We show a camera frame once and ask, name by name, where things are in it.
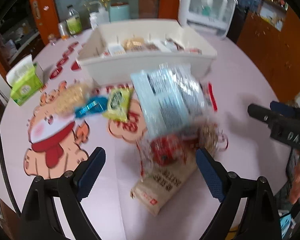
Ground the translucent squeeze bottle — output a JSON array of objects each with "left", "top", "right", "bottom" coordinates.
[{"left": 90, "top": 1, "right": 110, "bottom": 25}]

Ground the white plastic storage tray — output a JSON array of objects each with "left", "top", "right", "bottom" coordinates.
[{"left": 76, "top": 20, "right": 217, "bottom": 87}]

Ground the white pill bottle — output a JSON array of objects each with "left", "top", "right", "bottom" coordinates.
[{"left": 89, "top": 14, "right": 99, "bottom": 30}]

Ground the pink printed tablecloth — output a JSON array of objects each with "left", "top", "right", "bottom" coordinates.
[{"left": 0, "top": 17, "right": 290, "bottom": 240}]

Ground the large light blue snack packet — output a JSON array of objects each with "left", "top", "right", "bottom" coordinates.
[{"left": 130, "top": 64, "right": 208, "bottom": 140}]

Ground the dark wooden side cabinet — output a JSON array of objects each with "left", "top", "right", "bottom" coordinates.
[{"left": 0, "top": 5, "right": 48, "bottom": 75}]

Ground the glass bottle with green label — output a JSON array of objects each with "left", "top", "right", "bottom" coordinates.
[{"left": 66, "top": 5, "right": 82, "bottom": 37}]

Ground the metal can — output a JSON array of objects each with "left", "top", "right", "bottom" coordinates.
[{"left": 58, "top": 21, "right": 68, "bottom": 40}]

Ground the silver door handle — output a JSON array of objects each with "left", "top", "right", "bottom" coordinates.
[{"left": 32, "top": 1, "right": 40, "bottom": 20}]

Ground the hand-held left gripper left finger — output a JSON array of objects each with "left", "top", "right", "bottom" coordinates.
[{"left": 20, "top": 146, "right": 106, "bottom": 240}]

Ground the small red snack packet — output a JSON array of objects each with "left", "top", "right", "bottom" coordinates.
[{"left": 150, "top": 134, "right": 185, "bottom": 167}]

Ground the black cable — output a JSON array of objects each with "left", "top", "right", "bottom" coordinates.
[{"left": 0, "top": 110, "right": 15, "bottom": 200}]

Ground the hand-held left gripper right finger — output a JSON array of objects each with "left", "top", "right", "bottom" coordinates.
[{"left": 195, "top": 147, "right": 282, "bottom": 240}]

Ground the yellow snack bites bag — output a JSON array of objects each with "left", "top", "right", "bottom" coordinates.
[{"left": 54, "top": 81, "right": 90, "bottom": 117}]

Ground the clear packet with red strip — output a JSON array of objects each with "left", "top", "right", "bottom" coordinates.
[{"left": 201, "top": 81, "right": 219, "bottom": 113}]

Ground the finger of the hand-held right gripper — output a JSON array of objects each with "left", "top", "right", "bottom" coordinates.
[
  {"left": 247, "top": 103, "right": 273, "bottom": 126},
  {"left": 270, "top": 101, "right": 298, "bottom": 117}
]

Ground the green yellow snack packet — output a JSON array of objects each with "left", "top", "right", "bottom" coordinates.
[{"left": 102, "top": 87, "right": 134, "bottom": 123}]

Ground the light blue canister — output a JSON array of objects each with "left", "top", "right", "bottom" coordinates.
[{"left": 109, "top": 2, "right": 130, "bottom": 22}]

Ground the beige cracker packet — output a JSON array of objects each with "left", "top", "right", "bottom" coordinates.
[{"left": 130, "top": 164, "right": 199, "bottom": 216}]

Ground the white countertop sterilizer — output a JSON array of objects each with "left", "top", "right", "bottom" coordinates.
[{"left": 177, "top": 0, "right": 238, "bottom": 40}]

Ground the blue foil snack packet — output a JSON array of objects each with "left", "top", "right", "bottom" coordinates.
[{"left": 74, "top": 96, "right": 109, "bottom": 119}]

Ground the person's right hand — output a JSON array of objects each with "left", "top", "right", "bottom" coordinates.
[{"left": 289, "top": 159, "right": 300, "bottom": 205}]

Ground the green tissue pack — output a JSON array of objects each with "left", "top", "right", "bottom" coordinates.
[{"left": 6, "top": 54, "right": 44, "bottom": 106}]

